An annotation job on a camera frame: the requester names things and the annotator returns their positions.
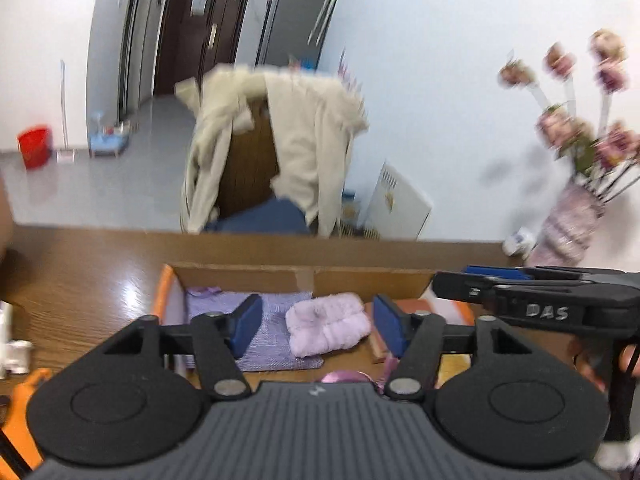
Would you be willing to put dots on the white and yellow sheep plush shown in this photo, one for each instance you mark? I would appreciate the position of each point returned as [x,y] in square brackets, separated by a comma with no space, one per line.
[617,455]

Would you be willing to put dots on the small white jar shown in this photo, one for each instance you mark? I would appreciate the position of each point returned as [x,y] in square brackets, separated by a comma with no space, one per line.
[519,243]

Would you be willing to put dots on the grey refrigerator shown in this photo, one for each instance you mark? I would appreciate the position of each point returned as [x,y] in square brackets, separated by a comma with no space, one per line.
[295,20]

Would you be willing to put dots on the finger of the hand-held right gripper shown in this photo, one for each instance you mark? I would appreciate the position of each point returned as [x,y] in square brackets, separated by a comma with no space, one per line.
[495,272]
[460,287]

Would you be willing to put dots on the wall picture cards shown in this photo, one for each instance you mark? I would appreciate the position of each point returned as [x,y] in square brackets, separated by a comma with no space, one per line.
[350,77]

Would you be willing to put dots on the small white bottle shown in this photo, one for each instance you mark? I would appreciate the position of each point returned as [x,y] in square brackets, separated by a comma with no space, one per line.
[12,345]

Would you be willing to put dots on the pink textured vase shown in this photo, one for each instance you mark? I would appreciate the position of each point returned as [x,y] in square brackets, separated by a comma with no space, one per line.
[565,230]

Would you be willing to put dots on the fluffy lilac cloth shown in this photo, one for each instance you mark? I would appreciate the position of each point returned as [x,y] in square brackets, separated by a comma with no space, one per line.
[325,325]

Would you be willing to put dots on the purple woven sachet bag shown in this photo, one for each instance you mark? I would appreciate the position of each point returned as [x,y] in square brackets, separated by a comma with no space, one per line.
[272,340]

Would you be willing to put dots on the beige coat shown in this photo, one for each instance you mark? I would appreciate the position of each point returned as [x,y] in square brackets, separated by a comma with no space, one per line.
[310,150]

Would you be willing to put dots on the blue chair cushion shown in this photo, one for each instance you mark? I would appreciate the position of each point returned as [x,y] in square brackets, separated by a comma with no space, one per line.
[265,217]

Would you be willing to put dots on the blue low stool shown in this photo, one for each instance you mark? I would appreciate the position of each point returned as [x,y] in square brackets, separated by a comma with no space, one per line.
[107,140]

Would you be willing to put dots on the white wall panel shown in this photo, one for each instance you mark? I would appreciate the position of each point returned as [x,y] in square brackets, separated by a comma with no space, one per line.
[395,205]

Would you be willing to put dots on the red bucket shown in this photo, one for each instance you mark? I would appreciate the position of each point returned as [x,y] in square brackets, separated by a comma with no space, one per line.
[35,149]

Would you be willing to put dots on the dark brown door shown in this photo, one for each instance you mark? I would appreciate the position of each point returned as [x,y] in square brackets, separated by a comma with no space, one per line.
[200,35]

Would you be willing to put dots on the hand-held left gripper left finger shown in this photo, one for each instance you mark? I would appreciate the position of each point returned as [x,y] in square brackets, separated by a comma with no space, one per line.
[248,322]

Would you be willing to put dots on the red cardboard box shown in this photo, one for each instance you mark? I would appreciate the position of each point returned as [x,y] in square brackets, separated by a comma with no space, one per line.
[240,275]

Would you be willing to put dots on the person's right hand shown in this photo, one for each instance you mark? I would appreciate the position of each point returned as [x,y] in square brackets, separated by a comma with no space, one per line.
[631,360]

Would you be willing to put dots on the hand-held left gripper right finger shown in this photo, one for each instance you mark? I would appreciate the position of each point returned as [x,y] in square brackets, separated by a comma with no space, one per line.
[387,325]

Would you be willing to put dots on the dried pink roses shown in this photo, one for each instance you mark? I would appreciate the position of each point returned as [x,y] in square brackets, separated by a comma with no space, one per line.
[580,135]

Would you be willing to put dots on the brown wooden chair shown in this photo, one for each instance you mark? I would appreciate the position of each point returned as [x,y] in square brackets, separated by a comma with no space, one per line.
[250,160]

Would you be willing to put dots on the pink scrunchie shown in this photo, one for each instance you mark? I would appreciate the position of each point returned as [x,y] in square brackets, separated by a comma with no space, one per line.
[345,376]

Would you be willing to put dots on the paper on door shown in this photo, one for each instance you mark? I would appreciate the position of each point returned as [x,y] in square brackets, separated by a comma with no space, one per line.
[199,2]

